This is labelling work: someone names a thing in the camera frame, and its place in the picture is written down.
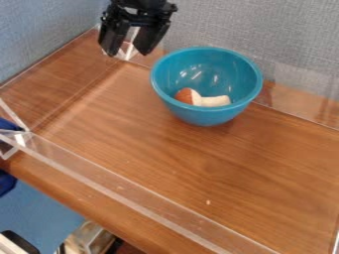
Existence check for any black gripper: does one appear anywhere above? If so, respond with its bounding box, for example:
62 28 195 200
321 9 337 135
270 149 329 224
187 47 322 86
98 0 178 57

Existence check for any white brown-capped toy mushroom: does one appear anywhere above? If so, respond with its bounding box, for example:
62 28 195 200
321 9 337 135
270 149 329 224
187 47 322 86
175 87 231 107

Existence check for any blue bowl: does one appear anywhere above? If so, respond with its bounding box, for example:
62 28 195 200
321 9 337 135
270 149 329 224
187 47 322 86
150 47 263 126

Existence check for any clear acrylic back barrier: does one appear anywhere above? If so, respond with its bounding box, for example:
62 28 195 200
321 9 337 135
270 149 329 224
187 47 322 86
130 50 339 131

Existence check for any clear acrylic barrier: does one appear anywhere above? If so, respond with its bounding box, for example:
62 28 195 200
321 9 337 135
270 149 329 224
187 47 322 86
130 50 339 131
0 98 279 254

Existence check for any blue fabric object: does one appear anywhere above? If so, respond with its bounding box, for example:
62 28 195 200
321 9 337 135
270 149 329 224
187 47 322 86
0 117 23 198

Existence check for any clear acrylic front barrier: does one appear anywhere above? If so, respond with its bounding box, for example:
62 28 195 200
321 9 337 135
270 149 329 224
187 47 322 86
0 98 279 254

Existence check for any black white object bottom-left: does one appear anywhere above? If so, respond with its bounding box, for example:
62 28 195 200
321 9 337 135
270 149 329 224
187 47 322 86
0 230 42 254

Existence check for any metal frame under table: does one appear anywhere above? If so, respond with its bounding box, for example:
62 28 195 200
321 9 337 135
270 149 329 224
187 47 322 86
55 220 116 254

